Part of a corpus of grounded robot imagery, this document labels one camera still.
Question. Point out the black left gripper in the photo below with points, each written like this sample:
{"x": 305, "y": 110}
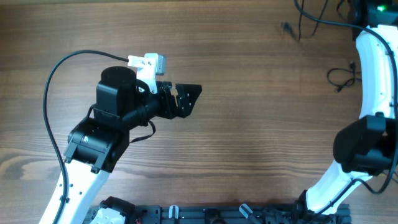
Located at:
{"x": 185, "y": 107}

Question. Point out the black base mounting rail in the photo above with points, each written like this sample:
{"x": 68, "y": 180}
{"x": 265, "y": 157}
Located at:
{"x": 115, "y": 210}

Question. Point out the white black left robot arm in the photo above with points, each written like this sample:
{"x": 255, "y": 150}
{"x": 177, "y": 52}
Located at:
{"x": 98, "y": 141}

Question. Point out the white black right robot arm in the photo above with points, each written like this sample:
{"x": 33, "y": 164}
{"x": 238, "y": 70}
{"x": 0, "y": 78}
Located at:
{"x": 365, "y": 152}

